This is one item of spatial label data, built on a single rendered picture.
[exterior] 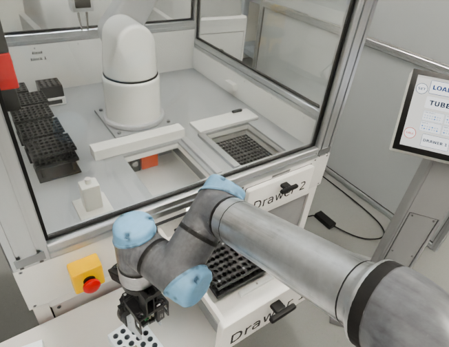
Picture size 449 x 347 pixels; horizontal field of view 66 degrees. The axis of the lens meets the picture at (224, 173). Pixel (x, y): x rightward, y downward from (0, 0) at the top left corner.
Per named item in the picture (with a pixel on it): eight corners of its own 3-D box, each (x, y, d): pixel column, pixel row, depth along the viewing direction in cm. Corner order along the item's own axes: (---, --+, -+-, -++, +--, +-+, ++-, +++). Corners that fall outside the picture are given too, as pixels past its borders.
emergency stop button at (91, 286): (102, 290, 84) (100, 280, 82) (85, 297, 82) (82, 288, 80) (98, 281, 86) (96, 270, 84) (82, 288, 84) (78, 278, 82)
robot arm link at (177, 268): (214, 249, 55) (164, 216, 60) (176, 313, 53) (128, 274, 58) (230, 255, 62) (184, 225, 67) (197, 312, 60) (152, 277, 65)
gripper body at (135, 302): (140, 338, 72) (135, 304, 65) (118, 308, 77) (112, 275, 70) (170, 316, 77) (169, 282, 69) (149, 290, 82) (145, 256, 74)
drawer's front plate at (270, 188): (308, 190, 128) (315, 166, 121) (245, 217, 113) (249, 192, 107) (304, 187, 129) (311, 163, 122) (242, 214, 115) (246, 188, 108)
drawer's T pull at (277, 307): (296, 308, 80) (297, 305, 79) (271, 325, 76) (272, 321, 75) (285, 297, 82) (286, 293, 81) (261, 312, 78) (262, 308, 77)
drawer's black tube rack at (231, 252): (270, 274, 94) (275, 258, 90) (216, 304, 86) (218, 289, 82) (224, 222, 108) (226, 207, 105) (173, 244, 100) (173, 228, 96)
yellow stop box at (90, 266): (107, 284, 87) (102, 266, 83) (77, 297, 84) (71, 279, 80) (100, 270, 91) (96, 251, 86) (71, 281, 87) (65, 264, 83)
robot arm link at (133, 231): (133, 248, 56) (100, 223, 60) (138, 289, 63) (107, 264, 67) (168, 222, 61) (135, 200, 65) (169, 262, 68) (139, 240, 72)
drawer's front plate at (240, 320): (310, 295, 92) (320, 269, 85) (218, 355, 78) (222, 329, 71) (305, 290, 93) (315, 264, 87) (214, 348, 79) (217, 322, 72)
